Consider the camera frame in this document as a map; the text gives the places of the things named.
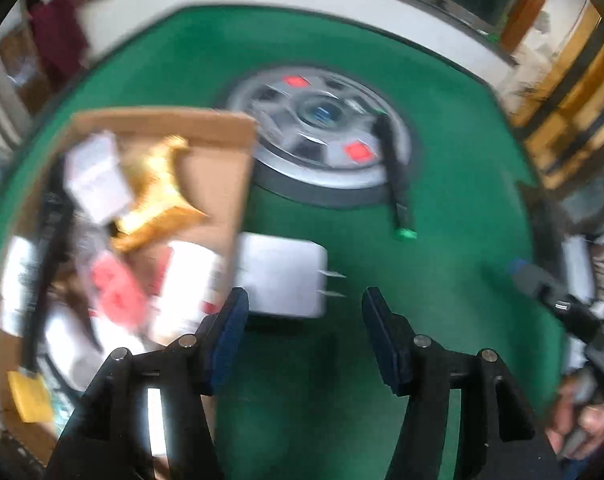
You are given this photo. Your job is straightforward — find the grey table centre disc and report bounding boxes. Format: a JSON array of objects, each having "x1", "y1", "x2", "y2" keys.
[{"x1": 224, "y1": 66, "x2": 417, "y2": 211}]

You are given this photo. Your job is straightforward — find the black marker green ends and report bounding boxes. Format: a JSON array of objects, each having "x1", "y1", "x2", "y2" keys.
[{"x1": 374, "y1": 107, "x2": 417, "y2": 242}]

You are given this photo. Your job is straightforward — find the yellow snack packet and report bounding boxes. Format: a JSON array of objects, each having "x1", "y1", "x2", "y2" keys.
[{"x1": 109, "y1": 135, "x2": 210, "y2": 255}]

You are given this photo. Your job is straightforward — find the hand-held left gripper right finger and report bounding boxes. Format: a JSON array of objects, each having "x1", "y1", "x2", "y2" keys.
[{"x1": 362, "y1": 287, "x2": 567, "y2": 480}]

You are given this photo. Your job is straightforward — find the yellow wooden cabinet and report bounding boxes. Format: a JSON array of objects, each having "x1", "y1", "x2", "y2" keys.
[{"x1": 502, "y1": 0, "x2": 604, "y2": 191}]

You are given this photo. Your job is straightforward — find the yellow plastic object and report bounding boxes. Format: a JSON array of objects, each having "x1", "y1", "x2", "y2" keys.
[{"x1": 7, "y1": 369, "x2": 55, "y2": 423}]

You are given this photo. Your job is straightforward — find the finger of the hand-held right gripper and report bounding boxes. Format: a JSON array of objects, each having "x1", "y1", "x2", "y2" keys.
[{"x1": 504, "y1": 257, "x2": 572, "y2": 313}]

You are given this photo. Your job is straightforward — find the clear package red label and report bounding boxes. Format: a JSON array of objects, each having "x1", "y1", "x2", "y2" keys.
[{"x1": 89, "y1": 250, "x2": 150, "y2": 331}]

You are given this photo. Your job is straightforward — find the white charger plug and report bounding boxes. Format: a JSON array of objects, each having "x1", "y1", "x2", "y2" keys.
[{"x1": 234, "y1": 232, "x2": 347, "y2": 320}]

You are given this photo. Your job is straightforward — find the white bottle red label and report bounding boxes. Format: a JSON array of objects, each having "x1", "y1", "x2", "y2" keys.
[{"x1": 149, "y1": 240, "x2": 233, "y2": 346}]

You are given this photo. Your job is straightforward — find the wooden window frame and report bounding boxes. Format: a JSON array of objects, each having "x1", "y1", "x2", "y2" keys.
[{"x1": 502, "y1": 0, "x2": 557, "y2": 51}]

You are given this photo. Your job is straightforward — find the maroon cloth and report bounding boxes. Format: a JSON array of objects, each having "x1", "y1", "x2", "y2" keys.
[{"x1": 29, "y1": 0, "x2": 90, "y2": 91}]

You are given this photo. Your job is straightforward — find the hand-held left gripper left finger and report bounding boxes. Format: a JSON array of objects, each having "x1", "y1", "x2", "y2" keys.
[{"x1": 44, "y1": 287, "x2": 253, "y2": 480}]

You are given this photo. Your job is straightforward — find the white bottle picture label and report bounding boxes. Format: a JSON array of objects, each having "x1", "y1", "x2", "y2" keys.
[{"x1": 44, "y1": 305, "x2": 148, "y2": 396}]

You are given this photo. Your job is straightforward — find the person's right hand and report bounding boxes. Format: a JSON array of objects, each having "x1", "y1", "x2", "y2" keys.
[{"x1": 546, "y1": 380, "x2": 604, "y2": 461}]

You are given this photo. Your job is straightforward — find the brown cardboard box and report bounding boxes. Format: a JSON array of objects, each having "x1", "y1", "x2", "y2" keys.
[{"x1": 0, "y1": 110, "x2": 260, "y2": 466}]

